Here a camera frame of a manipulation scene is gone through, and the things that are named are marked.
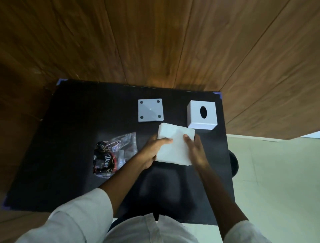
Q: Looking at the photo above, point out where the person's left hand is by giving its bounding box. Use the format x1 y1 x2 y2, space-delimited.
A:
136 137 174 171

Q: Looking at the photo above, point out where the person's right hand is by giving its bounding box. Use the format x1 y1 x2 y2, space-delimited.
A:
183 134 210 172

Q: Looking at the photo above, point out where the white tissue stack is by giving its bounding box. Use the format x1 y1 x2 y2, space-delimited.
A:
155 122 195 166

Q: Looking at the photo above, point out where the person's right forearm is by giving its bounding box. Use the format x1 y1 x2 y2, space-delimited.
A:
196 164 250 241

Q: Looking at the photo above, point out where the person's left forearm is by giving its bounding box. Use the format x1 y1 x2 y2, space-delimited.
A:
98 156 148 219

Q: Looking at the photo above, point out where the white tissue box cover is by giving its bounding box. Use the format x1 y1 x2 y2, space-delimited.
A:
187 100 217 130

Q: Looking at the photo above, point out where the black round stool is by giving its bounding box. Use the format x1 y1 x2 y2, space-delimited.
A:
228 151 240 179

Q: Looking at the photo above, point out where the clear plastic wrapper black print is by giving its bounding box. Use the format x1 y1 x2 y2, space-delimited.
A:
93 132 138 179

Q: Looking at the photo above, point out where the white shirt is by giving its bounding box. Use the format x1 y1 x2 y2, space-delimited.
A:
14 188 273 243

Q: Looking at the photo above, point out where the white square base plate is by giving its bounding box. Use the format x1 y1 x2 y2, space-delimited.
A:
137 98 164 123

